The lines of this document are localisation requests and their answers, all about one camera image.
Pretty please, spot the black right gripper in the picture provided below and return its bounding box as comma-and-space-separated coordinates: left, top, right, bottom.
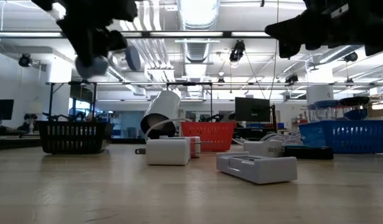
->
265, 0, 383, 59

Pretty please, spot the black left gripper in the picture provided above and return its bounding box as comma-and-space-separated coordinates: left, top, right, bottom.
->
32, 0, 138, 62

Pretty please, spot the light blue sand timer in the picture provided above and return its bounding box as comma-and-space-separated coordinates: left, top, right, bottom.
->
313, 99, 340, 121

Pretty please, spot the pink and white charger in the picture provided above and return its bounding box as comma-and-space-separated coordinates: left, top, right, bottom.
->
189, 136, 202, 159

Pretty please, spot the black ceiling spotlight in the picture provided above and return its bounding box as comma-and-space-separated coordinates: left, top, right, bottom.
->
17, 53, 33, 68
343, 51, 359, 63
284, 73, 300, 85
230, 39, 247, 63

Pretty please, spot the black computer monitor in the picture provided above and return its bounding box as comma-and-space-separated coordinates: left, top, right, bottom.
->
234, 96, 271, 123

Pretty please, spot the black plastic basket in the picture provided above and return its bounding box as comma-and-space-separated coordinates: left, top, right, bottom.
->
35, 120, 115, 155

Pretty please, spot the blue plastic basket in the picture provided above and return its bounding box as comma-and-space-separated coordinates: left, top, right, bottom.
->
298, 119, 383, 154

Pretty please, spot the white cylindrical lamp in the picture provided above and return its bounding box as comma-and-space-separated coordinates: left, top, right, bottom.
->
139, 90, 182, 140

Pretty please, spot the red plastic basket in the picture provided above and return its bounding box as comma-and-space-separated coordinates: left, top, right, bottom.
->
181, 121, 237, 152

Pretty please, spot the white digital clock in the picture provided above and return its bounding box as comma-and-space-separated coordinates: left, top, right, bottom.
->
215, 151, 298, 185

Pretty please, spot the black ceiling light rail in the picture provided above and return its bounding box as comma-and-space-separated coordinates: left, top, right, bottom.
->
0, 30, 272, 39

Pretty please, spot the black metal rack frame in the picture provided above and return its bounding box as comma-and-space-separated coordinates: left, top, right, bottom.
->
47, 80, 214, 123

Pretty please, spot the coiled white cable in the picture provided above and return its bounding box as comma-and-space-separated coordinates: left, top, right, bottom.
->
260, 129, 303, 147

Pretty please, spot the silver ventilation duct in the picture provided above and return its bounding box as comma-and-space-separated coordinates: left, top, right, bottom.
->
177, 0, 220, 100

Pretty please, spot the white lamp cable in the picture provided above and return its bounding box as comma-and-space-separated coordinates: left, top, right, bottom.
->
144, 117, 194, 141

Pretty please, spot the white square wall charger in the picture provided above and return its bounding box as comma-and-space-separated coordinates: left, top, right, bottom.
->
243, 139, 285, 158

